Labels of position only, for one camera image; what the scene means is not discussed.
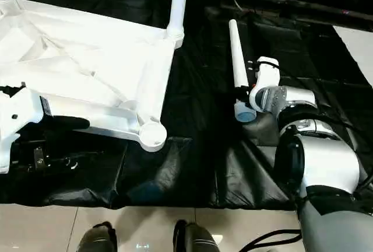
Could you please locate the black plastic mat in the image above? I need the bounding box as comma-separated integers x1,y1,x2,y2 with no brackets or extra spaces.
0,0,373,211

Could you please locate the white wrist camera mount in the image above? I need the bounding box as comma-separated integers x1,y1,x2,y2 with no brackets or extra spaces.
254,57,281,92
0,86,46,174

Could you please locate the dark right robot foot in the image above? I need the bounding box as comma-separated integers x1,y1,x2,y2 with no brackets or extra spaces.
173,220,222,252

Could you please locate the dark robot foot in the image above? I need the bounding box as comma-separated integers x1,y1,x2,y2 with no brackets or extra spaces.
173,220,222,252
78,223,118,252

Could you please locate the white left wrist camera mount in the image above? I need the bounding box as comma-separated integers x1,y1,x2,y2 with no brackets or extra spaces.
0,86,46,174

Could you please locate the white plastic table top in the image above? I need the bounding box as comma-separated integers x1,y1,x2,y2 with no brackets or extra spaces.
0,0,186,152

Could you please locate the dark left robot foot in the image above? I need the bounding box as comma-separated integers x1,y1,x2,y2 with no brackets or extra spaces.
78,223,118,252

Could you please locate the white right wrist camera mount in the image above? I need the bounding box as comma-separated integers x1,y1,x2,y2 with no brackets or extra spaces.
254,57,281,92

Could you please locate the dark metal rail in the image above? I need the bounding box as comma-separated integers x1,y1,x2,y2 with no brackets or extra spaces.
233,0,373,26

